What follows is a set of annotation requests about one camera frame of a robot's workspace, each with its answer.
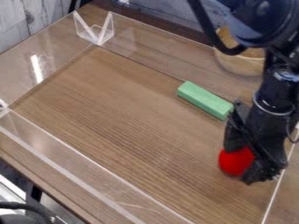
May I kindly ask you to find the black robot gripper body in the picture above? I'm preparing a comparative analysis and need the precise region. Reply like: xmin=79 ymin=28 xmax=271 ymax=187
xmin=223 ymin=100 xmax=299 ymax=170

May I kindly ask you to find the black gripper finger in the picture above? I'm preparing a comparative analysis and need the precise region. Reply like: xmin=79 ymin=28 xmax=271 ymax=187
xmin=240 ymin=157 xmax=286 ymax=186
xmin=223 ymin=117 xmax=247 ymax=153

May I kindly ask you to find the red plush strawberry toy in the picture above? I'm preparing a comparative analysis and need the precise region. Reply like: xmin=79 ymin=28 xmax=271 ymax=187
xmin=219 ymin=147 xmax=255 ymax=177

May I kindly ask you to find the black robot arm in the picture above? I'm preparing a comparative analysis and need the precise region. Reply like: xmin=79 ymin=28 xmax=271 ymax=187
xmin=187 ymin=0 xmax=299 ymax=185

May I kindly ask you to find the green rectangular block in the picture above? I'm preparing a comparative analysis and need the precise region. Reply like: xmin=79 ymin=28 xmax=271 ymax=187
xmin=176 ymin=81 xmax=233 ymax=121

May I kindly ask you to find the wooden bowl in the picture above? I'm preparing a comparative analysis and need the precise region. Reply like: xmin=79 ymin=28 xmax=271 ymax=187
xmin=212 ymin=25 xmax=267 ymax=77

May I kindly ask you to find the clear acrylic tray wall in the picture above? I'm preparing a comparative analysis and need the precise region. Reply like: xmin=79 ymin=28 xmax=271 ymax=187
xmin=0 ymin=10 xmax=299 ymax=224

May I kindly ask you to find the clear acrylic corner bracket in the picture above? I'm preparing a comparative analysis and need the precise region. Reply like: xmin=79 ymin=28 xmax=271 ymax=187
xmin=72 ymin=11 xmax=115 ymax=46

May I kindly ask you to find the black metal table frame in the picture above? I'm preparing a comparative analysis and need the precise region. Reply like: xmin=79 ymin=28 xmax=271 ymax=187
xmin=0 ymin=158 xmax=75 ymax=224

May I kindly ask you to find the black cable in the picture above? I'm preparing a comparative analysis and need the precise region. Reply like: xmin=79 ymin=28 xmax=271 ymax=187
xmin=0 ymin=201 xmax=56 ymax=224

